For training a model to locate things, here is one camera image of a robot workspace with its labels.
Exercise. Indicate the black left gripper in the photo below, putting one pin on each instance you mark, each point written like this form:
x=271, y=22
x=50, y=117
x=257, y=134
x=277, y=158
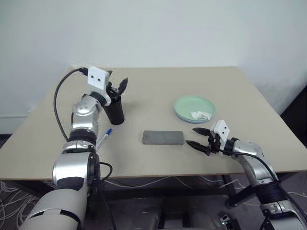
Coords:
x=113, y=93

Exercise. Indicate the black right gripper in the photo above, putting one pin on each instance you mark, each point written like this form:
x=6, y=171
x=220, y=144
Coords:
x=214, y=145

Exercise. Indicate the white tissue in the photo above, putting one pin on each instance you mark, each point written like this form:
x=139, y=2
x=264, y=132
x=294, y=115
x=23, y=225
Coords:
x=199, y=115

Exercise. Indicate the grey glasses case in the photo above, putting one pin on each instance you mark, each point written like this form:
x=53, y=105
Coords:
x=163, y=137

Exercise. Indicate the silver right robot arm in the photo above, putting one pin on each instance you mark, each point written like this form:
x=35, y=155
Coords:
x=249, y=149

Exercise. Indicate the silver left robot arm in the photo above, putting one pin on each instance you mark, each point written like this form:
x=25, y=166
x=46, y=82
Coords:
x=81, y=112

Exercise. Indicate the black pen cup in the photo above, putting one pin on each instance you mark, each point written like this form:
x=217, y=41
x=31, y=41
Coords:
x=116, y=115

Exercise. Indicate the pale round plastic plate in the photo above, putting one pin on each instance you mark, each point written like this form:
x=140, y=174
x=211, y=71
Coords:
x=189, y=105

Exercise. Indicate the blue capped white marker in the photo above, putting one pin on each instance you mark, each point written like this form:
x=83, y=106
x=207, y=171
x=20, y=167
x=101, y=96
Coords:
x=106, y=135

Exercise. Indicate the black table leg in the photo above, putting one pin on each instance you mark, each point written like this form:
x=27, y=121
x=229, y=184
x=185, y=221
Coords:
x=230, y=187

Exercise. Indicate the black device with green light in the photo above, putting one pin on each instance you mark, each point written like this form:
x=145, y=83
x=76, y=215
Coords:
x=227, y=221

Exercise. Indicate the dark cabinet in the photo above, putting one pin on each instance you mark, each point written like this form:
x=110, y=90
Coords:
x=297, y=115

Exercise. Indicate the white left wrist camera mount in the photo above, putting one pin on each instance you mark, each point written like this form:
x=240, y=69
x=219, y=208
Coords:
x=97, y=77

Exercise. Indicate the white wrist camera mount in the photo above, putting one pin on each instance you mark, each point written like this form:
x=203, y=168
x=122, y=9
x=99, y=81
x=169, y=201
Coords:
x=221, y=129
x=97, y=77

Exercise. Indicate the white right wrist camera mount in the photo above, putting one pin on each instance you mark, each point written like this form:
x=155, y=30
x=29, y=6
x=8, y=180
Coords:
x=221, y=129

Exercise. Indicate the white wall trunking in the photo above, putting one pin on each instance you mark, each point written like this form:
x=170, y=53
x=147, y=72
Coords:
x=12, y=117

